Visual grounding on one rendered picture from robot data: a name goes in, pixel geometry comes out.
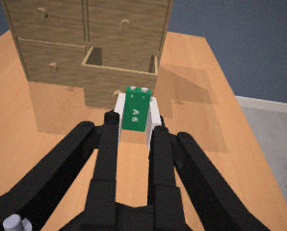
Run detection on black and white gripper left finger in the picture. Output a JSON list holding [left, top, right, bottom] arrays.
[[0, 92, 125, 231]]

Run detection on green 9v battery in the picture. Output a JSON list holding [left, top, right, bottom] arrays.
[[122, 87, 151, 132]]

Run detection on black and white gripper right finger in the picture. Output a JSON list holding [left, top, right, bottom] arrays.
[[146, 97, 271, 231]]

